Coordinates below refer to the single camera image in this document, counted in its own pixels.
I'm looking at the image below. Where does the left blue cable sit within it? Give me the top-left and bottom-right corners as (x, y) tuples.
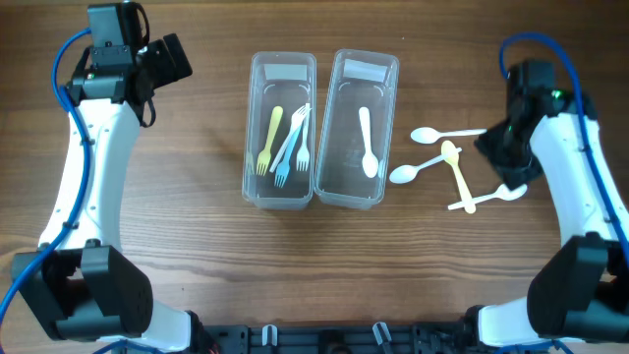
(0, 27), (94, 354)

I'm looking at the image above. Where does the white plastic fork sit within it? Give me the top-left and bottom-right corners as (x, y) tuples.
(296, 103), (312, 171)
(270, 102), (311, 172)

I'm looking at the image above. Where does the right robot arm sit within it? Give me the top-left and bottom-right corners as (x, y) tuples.
(460, 60), (628, 352)

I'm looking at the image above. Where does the clear plastic container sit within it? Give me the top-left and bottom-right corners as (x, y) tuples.
(314, 49), (400, 209)
(242, 52), (316, 209)

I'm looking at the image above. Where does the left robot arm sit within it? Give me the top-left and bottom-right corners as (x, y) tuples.
(2, 1), (220, 353)

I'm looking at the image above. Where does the white spoon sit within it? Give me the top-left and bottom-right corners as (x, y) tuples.
(389, 147), (462, 184)
(410, 127), (486, 145)
(447, 184), (528, 213)

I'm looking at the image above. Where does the yellow plastic fork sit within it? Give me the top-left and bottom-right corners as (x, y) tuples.
(257, 106), (283, 176)

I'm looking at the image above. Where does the right clear plastic container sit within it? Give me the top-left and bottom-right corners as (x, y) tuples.
(314, 49), (400, 209)

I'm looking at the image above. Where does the cream spoon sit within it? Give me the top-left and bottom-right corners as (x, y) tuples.
(359, 106), (379, 178)

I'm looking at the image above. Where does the left clear plastic container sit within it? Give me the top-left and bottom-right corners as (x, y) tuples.
(242, 52), (316, 209)

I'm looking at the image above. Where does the yellow plastic spoon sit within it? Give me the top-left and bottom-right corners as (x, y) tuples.
(441, 141), (477, 214)

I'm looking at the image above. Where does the white spoon top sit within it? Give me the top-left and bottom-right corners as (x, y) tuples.
(410, 127), (486, 145)

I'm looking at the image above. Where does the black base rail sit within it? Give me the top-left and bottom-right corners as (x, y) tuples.
(205, 322), (475, 354)

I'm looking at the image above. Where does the pale blue plastic fork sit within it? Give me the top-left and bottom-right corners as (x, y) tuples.
(274, 128), (302, 188)

